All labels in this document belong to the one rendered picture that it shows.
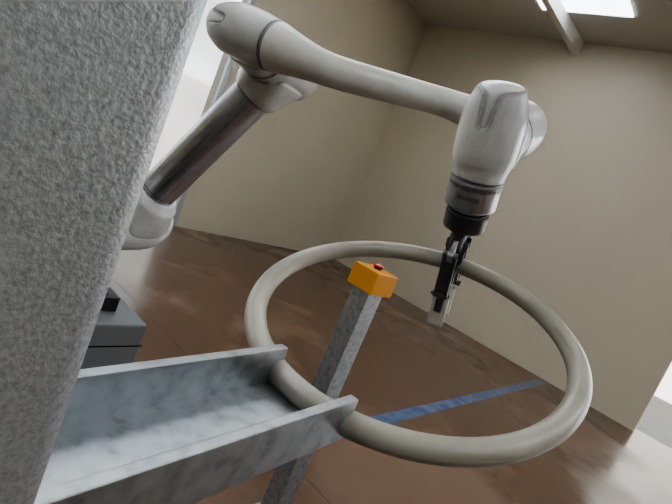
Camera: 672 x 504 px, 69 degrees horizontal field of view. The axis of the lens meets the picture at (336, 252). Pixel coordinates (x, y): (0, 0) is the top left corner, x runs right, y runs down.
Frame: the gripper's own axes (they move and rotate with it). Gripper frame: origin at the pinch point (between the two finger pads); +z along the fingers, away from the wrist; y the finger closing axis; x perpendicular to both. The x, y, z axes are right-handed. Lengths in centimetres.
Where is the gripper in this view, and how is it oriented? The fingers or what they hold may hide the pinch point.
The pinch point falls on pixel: (441, 304)
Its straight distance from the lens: 97.8
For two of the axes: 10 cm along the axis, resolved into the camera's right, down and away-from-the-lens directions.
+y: -4.4, 3.5, -8.2
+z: -1.4, 8.8, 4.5
